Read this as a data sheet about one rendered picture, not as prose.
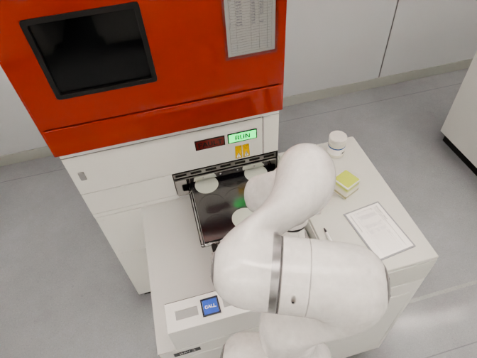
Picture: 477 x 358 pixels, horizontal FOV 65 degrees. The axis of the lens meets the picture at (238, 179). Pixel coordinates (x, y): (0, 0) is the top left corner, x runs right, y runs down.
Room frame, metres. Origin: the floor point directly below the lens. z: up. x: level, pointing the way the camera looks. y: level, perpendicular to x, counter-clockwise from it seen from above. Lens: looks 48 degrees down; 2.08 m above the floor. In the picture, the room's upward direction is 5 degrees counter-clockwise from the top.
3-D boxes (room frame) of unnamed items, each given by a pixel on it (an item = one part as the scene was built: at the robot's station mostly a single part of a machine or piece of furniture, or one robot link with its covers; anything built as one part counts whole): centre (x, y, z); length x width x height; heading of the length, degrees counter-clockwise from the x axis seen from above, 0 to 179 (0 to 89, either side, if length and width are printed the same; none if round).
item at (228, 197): (0.96, 0.01, 0.90); 0.34 x 0.34 x 0.01; 11
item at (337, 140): (1.11, -0.41, 1.01); 0.07 x 0.07 x 0.10
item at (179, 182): (1.09, 0.05, 0.89); 0.44 x 0.02 x 0.10; 101
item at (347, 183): (0.90, -0.40, 1.00); 0.07 x 0.07 x 0.07; 35
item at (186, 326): (0.52, -0.01, 0.89); 0.55 x 0.09 x 0.14; 101
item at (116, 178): (1.07, 0.23, 1.02); 0.82 x 0.03 x 0.40; 101
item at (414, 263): (0.86, -0.41, 0.89); 0.62 x 0.35 x 0.14; 11
